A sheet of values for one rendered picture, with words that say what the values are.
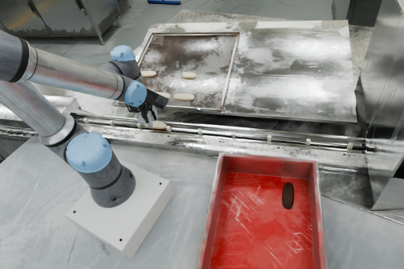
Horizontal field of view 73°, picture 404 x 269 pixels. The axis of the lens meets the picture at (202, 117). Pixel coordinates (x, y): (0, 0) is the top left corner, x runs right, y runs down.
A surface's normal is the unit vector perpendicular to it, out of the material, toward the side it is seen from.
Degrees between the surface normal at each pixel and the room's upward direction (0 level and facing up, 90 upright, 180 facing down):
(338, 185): 0
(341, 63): 10
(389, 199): 90
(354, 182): 0
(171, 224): 0
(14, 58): 77
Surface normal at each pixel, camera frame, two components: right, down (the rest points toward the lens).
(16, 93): 0.75, 0.38
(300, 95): -0.19, -0.57
